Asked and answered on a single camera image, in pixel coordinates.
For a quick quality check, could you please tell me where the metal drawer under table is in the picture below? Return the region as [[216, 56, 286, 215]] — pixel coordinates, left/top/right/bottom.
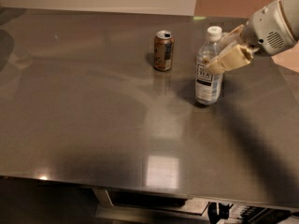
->
[[93, 189, 209, 224]]

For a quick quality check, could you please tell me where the clear plastic tea bottle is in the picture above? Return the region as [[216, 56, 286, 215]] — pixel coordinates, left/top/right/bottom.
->
[[195, 26, 223, 105]]

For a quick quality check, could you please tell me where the brown soda can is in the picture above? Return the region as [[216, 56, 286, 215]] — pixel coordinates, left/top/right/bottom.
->
[[154, 30, 174, 72]]

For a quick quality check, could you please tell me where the black equipment under table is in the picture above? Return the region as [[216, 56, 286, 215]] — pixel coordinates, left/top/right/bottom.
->
[[207, 203, 299, 224]]

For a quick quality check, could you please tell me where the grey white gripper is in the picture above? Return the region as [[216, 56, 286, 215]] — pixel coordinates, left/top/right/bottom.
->
[[206, 0, 297, 75]]

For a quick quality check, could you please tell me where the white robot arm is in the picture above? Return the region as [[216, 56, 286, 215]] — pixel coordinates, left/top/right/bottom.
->
[[206, 0, 299, 75]]

